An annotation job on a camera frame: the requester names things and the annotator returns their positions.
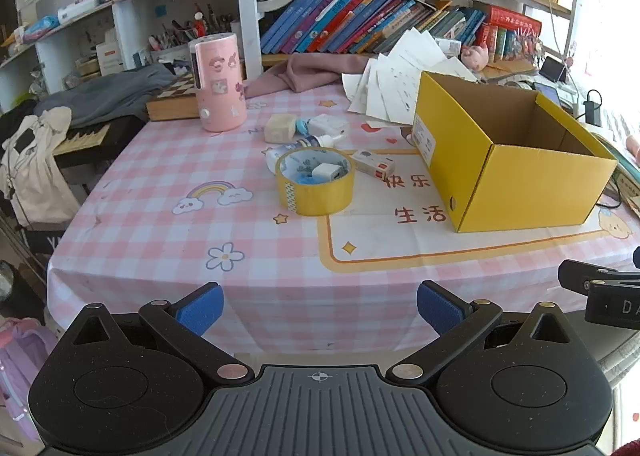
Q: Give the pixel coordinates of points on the wooden chessboard box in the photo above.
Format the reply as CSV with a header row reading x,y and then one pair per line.
x,y
170,103

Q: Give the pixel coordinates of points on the blue white glue bottle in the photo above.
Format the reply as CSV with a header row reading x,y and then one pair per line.
x,y
306,142

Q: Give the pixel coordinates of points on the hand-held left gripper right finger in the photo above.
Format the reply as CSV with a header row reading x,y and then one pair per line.
x,y
439,307

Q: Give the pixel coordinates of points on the white box with red label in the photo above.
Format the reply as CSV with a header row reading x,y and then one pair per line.
x,y
107,57

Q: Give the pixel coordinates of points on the pink cylindrical sticker container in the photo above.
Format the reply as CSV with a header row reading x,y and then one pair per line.
x,y
220,96

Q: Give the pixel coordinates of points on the mauve cloth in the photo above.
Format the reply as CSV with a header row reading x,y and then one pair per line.
x,y
305,71

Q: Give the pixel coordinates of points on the small white charger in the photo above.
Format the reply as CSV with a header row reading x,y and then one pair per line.
x,y
326,171

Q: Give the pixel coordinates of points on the white shelf unit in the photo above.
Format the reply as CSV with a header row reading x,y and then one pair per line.
x,y
248,11

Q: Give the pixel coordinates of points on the black keyboard piano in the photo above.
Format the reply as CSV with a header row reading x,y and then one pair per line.
x,y
85,138

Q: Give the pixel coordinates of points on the black power adapter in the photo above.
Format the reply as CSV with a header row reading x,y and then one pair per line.
x,y
593,108

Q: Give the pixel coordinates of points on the pink wall chart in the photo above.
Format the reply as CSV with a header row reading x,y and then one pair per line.
x,y
612,11

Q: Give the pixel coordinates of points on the row of colourful books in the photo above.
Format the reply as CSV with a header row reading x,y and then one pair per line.
x,y
340,21

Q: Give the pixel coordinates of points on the purple backpack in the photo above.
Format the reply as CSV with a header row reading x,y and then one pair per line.
x,y
20,366

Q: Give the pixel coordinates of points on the white red small box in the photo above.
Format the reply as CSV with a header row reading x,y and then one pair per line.
x,y
372,162

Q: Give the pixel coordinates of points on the white tissue pack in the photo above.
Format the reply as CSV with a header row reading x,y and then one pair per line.
x,y
77,7

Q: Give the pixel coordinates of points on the grey garment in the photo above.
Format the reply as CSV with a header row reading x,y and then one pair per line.
x,y
110,93

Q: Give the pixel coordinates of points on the beige cube eraser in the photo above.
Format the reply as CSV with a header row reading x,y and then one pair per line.
x,y
280,128

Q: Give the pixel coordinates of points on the row of slim books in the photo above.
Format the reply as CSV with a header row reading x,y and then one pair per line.
x,y
505,46

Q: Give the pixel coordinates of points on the pile of white paper sheets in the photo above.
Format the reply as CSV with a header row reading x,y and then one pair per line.
x,y
395,81

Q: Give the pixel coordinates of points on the pink pig plush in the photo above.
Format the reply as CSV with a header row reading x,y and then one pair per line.
x,y
474,56

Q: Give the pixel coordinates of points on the group of pens in holder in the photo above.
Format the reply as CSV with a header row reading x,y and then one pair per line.
x,y
172,38

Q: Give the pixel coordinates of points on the pink checked desktop tablecloth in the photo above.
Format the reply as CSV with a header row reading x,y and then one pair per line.
x,y
175,246

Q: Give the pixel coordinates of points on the red clothing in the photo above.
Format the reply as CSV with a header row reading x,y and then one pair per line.
x,y
631,448

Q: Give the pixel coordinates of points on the yellow cardboard box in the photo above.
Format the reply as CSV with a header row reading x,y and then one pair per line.
x,y
525,186

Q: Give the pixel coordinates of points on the red thick dictionary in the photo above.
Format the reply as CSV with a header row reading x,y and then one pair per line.
x,y
515,18

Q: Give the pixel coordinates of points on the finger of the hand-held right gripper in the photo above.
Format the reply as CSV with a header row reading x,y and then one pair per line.
x,y
580,276
637,257

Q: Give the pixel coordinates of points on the blue white wipes pack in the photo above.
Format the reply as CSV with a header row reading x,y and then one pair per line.
x,y
42,27

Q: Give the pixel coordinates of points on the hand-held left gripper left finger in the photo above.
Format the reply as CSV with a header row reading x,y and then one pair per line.
x,y
200,310

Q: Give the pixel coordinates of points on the dark blue tablet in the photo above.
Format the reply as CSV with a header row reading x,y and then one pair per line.
x,y
550,93

